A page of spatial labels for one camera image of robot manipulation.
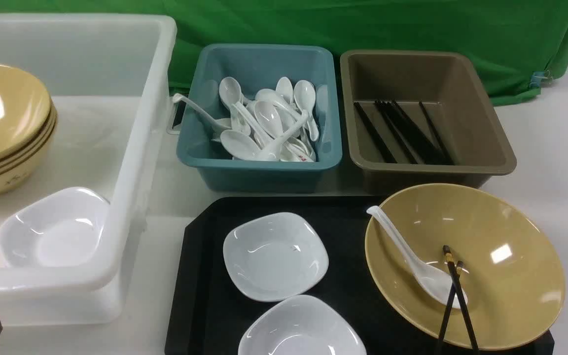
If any white spoon pile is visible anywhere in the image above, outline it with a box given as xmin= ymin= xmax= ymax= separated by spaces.
xmin=171 ymin=76 xmax=317 ymax=162

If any black chopstick with gold band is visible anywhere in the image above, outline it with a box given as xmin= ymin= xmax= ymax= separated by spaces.
xmin=443 ymin=245 xmax=480 ymax=355

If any middle stacked tan bowl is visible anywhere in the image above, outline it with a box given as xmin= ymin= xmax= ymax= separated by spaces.
xmin=0 ymin=102 xmax=57 ymax=169

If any green backdrop cloth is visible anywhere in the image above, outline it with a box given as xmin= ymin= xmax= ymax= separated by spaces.
xmin=0 ymin=0 xmax=568 ymax=106

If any brown plastic bin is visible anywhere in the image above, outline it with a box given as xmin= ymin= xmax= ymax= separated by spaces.
xmin=340 ymin=50 xmax=518 ymax=195

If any white square dish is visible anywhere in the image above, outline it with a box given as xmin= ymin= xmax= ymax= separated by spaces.
xmin=238 ymin=295 xmax=367 ymax=355
xmin=222 ymin=212 xmax=329 ymax=302
xmin=0 ymin=187 xmax=110 ymax=268

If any large white plastic tub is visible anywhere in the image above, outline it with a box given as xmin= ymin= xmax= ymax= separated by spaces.
xmin=0 ymin=13 xmax=177 ymax=327

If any teal plastic bin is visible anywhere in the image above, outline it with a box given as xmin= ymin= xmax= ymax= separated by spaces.
xmin=176 ymin=43 xmax=343 ymax=193

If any black serving tray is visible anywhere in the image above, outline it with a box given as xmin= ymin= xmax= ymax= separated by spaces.
xmin=164 ymin=196 xmax=555 ymax=355

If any tan noodle bowl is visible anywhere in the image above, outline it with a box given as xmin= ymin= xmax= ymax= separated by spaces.
xmin=364 ymin=183 xmax=566 ymax=352

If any white square dish in tub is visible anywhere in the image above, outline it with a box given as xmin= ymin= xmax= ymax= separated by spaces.
xmin=0 ymin=187 xmax=110 ymax=268

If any white soup spoon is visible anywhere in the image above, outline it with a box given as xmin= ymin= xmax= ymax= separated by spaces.
xmin=366 ymin=205 xmax=453 ymax=305

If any black chopsticks bundle in bin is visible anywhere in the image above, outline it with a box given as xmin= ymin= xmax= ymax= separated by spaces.
xmin=354 ymin=100 xmax=455 ymax=166

